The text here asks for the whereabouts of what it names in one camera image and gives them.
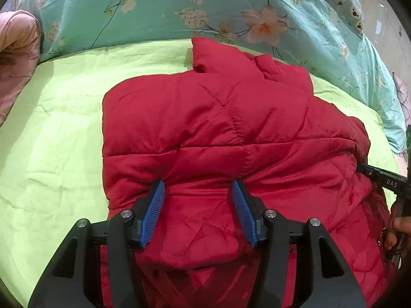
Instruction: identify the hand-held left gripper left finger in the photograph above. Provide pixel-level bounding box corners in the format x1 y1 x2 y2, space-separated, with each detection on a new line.
27 180 166 308

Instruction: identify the teal floral quilt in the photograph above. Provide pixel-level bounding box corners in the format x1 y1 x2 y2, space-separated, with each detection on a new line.
17 0 408 155

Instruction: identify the person's right hand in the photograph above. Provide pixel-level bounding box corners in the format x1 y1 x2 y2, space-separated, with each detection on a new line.
385 216 411 251

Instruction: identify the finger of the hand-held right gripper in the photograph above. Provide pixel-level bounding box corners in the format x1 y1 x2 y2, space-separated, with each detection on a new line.
357 163 411 201

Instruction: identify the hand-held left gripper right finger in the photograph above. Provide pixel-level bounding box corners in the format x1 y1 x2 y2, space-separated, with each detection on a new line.
231 180 368 308

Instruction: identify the lime green bed sheet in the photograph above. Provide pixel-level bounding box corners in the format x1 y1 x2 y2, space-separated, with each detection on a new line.
0 37 406 308

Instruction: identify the red quilted jacket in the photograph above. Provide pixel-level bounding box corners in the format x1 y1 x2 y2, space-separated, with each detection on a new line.
100 36 399 308

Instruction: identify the pink plaid cloth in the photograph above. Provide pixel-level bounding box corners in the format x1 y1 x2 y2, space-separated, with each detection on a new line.
392 71 411 135

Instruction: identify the pink quilt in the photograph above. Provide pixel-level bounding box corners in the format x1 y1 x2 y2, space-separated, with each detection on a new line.
0 9 44 127

